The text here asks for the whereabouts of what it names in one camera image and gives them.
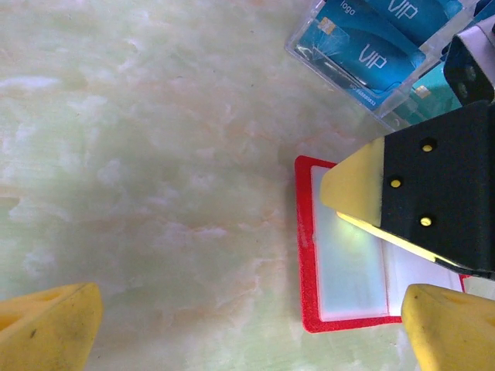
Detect teal plastic card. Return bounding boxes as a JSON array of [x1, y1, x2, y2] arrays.
[[401, 63, 465, 128]]

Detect clear acrylic card stand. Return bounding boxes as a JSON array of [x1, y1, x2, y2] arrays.
[[285, 0, 495, 131]]

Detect red card holder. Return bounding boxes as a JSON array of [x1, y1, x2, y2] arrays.
[[294, 155, 471, 334]]

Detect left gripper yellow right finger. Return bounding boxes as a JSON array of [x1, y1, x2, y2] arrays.
[[401, 284, 495, 371]]

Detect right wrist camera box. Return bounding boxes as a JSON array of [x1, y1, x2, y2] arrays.
[[443, 17, 495, 107]]

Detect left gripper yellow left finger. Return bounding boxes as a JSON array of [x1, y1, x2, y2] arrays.
[[0, 281, 104, 371]]

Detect blue plastic card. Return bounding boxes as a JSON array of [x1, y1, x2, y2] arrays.
[[294, 17, 426, 109], [320, 0, 465, 51]]

